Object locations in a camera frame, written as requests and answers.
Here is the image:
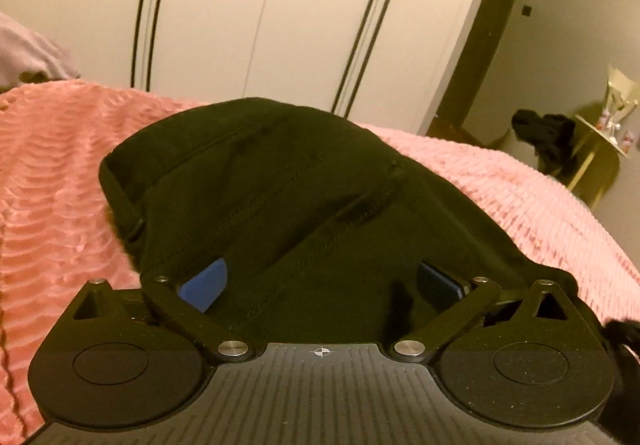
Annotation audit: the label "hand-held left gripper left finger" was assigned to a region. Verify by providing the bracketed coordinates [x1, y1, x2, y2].
[74, 259, 252, 362]

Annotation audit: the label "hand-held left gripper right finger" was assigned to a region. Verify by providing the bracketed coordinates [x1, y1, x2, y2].
[391, 261, 577, 362]

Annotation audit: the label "black pants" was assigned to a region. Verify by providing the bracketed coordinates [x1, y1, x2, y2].
[98, 98, 588, 348]

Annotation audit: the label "dark cloth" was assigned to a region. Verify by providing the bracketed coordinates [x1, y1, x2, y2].
[511, 108, 582, 177]

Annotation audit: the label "pink ribbed blanket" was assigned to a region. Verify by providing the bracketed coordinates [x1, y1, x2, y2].
[0, 78, 640, 445]

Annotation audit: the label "round gold side table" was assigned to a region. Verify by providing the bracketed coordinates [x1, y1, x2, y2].
[564, 114, 632, 207]

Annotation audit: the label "cream trophy ornament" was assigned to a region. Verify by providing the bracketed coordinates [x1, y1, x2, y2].
[601, 64, 640, 136]

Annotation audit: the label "white wardrobe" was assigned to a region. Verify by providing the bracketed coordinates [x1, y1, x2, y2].
[0, 0, 507, 137]

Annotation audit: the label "grey pillow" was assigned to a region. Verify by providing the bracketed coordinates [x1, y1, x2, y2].
[0, 11, 81, 87]

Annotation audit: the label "dark door frame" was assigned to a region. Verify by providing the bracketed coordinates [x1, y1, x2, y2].
[425, 0, 640, 137]

